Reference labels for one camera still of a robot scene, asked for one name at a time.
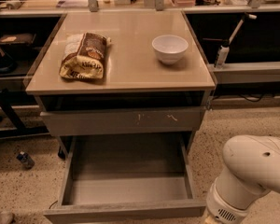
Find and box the grey drawer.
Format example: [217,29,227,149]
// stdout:
[40,107,205,136]
[44,133,205,224]

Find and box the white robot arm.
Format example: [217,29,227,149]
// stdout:
[201,135,280,224]

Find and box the grey top drawer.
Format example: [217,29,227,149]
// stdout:
[40,107,205,136]

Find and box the grey drawer cabinet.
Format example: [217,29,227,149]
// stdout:
[26,11,216,152]

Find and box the white bowl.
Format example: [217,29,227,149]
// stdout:
[152,35,189,64]

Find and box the small blue can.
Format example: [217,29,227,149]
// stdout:
[17,151,35,169]

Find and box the brown yellow chip bag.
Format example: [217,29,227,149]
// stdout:
[59,33,111,79]

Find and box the white shoe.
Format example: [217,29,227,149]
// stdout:
[0,211,14,224]

